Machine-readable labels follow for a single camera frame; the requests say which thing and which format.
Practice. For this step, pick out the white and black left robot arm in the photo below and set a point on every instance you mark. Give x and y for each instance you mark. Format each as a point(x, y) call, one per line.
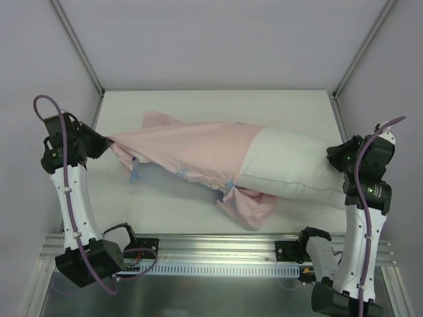
point(88, 256)

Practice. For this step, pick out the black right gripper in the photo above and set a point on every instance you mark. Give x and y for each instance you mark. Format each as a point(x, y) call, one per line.
point(339, 156)

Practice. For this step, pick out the aluminium frame post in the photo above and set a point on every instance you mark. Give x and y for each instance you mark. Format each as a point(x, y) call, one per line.
point(364, 46)
point(70, 32)

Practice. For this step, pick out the white slotted cable duct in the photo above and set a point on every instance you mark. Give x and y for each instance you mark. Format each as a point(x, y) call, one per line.
point(214, 270)

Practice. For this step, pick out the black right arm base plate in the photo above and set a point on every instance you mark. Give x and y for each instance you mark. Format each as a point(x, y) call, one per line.
point(288, 251)

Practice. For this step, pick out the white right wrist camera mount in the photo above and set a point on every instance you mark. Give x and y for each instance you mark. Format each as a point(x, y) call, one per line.
point(385, 130)

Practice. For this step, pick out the blue and pink printed pillowcase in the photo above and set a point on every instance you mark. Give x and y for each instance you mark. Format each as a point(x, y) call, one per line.
point(207, 153)

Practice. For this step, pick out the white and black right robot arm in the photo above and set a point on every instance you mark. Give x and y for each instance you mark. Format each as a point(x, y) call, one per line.
point(345, 287)

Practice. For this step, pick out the aluminium mounting rail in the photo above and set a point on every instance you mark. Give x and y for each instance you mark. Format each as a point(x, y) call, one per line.
point(223, 249)

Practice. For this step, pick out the white pillow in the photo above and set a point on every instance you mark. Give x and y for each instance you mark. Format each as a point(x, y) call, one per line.
point(291, 166)

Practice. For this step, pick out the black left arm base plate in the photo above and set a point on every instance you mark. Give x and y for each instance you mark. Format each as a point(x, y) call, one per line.
point(143, 249)

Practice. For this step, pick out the right aluminium frame post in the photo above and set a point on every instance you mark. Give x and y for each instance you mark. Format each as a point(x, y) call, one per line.
point(364, 46)

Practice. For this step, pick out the left aluminium frame post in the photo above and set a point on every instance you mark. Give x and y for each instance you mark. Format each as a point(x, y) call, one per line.
point(70, 32)

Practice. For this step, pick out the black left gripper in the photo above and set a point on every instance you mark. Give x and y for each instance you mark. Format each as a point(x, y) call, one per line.
point(91, 142)

